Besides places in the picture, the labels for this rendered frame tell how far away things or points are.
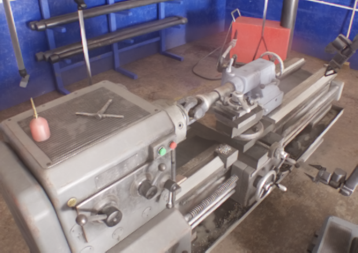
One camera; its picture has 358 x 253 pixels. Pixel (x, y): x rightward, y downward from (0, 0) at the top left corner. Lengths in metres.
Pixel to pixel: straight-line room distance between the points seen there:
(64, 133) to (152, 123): 0.33
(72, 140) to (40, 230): 0.32
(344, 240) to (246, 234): 0.71
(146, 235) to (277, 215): 1.48
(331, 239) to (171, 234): 1.23
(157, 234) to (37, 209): 0.60
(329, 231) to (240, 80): 1.21
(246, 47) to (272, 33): 0.45
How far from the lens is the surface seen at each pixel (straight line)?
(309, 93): 2.68
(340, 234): 2.37
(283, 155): 1.82
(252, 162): 1.79
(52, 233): 1.13
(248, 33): 4.75
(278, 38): 4.68
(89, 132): 1.15
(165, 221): 1.47
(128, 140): 1.13
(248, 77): 2.00
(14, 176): 1.13
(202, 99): 1.73
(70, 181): 1.04
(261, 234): 2.52
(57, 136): 1.17
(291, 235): 2.58
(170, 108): 1.51
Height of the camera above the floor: 1.97
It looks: 33 degrees down
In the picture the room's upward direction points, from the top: straight up
